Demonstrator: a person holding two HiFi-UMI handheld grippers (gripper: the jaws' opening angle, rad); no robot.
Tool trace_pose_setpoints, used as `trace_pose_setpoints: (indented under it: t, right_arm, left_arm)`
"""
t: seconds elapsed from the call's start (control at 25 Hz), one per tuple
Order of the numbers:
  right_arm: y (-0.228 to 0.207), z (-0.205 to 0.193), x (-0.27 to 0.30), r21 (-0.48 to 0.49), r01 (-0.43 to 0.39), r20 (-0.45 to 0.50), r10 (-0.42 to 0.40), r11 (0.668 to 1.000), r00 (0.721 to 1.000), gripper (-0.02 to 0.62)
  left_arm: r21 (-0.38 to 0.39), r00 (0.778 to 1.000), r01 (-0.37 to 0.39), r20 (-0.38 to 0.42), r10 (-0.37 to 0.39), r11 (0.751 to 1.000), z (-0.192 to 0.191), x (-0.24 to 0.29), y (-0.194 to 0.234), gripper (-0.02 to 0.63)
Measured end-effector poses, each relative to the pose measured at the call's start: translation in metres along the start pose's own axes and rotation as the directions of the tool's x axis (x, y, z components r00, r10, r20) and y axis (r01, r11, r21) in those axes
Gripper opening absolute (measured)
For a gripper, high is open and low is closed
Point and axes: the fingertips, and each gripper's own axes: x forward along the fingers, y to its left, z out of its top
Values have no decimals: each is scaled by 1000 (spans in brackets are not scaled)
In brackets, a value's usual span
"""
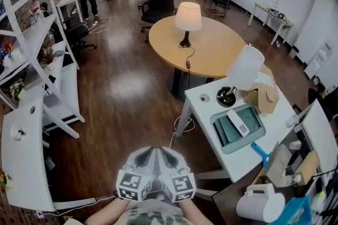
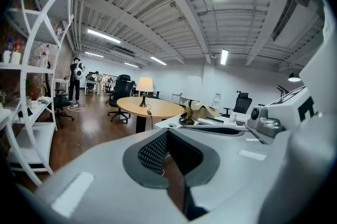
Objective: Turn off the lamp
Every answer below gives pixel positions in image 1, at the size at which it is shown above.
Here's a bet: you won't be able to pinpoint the black lamp cord with switch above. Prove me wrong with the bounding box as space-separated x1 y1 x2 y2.
178 45 196 97

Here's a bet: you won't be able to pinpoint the black device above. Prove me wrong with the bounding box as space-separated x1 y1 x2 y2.
269 8 286 19

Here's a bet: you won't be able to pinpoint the person's right forearm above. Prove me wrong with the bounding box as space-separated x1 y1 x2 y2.
179 199 216 225

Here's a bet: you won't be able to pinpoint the blue plastic box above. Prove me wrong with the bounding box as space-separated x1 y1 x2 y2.
273 195 313 225

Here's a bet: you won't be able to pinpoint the white cup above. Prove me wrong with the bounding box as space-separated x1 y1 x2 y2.
285 114 301 128
288 140 302 151

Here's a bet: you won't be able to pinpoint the small potted flowers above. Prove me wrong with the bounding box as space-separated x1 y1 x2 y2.
0 169 15 190

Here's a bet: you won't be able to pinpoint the red cap plastic bottle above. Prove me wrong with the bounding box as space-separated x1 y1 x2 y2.
31 0 45 24

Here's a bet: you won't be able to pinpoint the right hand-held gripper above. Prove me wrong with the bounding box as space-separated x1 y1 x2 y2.
158 147 196 203

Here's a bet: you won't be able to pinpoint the dried flower bundle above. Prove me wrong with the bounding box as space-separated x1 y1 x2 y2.
37 46 65 71

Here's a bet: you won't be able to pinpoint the low black chair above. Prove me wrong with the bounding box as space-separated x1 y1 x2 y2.
62 17 97 51

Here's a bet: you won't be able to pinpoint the lit table lamp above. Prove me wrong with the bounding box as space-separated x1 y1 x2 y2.
174 2 203 48

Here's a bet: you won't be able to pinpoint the small white black gadget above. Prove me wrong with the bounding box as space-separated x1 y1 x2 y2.
10 124 26 141

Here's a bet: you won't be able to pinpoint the small cardboard box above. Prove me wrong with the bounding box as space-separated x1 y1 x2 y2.
294 151 321 185

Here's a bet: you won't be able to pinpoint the round wooden table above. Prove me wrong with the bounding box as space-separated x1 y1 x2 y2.
148 16 247 102

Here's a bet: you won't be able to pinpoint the open cardboard box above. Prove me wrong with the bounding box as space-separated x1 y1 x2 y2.
242 65 280 115

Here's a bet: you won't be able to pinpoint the white shade gold stem lamp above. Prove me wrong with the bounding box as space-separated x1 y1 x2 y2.
216 45 265 108

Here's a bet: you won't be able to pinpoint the white remote control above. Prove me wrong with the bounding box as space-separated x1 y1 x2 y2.
227 109 250 138

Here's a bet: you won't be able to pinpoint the dark green notebook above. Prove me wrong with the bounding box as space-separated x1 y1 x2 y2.
213 116 241 147

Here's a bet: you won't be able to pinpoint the white jug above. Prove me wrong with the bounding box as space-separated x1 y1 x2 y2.
236 183 286 223

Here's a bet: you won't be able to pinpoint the person's left forearm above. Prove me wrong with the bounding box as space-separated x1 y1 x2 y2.
86 196 133 225

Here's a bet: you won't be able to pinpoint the white floor cable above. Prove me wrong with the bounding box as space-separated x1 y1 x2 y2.
53 195 117 220
168 115 196 148

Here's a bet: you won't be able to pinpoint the teal tray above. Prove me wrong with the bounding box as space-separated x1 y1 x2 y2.
210 104 267 155

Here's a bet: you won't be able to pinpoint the white water dispenser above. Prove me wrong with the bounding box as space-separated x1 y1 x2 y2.
303 48 330 80

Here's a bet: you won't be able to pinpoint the person's patterned shirt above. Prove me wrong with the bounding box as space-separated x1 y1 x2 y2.
123 199 191 225

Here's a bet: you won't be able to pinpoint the white shelving unit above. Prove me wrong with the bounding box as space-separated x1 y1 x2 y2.
0 0 86 140

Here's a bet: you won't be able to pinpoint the small white desk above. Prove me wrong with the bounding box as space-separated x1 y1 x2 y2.
56 0 84 30

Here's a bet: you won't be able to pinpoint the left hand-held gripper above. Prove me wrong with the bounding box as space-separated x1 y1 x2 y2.
115 146 159 203

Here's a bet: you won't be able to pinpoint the blue yellow scraper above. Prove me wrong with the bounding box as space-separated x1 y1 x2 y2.
250 141 273 168

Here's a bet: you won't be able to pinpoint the beige top desk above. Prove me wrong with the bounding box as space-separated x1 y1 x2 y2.
247 2 295 46

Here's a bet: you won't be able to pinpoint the colourful toys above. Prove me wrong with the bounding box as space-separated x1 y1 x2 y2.
0 38 24 69

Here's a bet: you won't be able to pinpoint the white flower bouquet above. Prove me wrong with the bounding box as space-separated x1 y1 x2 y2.
9 78 27 100

